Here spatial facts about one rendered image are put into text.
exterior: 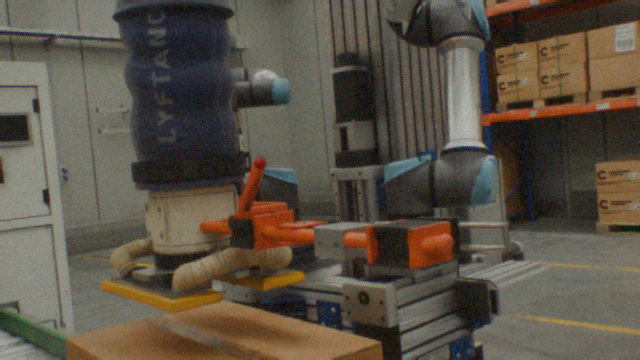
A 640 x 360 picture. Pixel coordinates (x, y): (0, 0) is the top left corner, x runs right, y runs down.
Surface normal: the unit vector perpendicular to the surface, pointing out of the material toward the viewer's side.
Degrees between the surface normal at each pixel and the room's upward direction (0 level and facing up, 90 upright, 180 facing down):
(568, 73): 88
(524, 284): 90
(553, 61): 93
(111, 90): 90
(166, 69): 70
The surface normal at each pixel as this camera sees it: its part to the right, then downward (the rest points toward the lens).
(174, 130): 0.04, -0.14
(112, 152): 0.69, -0.03
